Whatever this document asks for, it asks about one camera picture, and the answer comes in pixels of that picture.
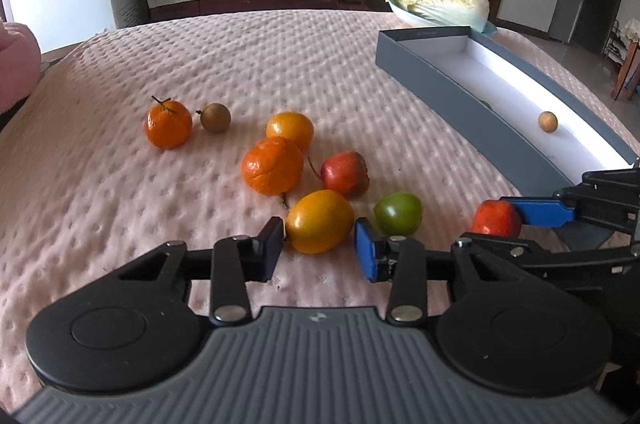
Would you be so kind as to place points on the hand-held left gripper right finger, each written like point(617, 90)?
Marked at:
point(366, 254)

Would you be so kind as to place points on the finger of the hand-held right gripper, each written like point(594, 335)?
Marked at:
point(545, 214)
point(575, 260)

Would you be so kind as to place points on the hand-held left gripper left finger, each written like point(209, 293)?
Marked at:
point(272, 250)

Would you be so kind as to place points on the bright green apple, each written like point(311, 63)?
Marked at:
point(398, 213)

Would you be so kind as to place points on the glossy yellow orange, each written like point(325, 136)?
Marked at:
point(290, 129)
point(320, 221)

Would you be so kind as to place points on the small red apple with stem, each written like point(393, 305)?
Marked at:
point(345, 174)

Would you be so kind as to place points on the wrinkled orange tangerine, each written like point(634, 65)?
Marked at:
point(272, 166)

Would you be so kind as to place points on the grey cardboard box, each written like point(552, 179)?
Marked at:
point(450, 103)

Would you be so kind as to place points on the orange tangerine with stem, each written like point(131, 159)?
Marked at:
point(168, 123)

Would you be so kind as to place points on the wooden stool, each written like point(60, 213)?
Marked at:
point(625, 68)

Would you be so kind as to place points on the brown wooden cabinet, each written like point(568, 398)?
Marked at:
point(260, 3)

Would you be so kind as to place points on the pink plush pillow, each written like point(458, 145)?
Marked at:
point(17, 63)

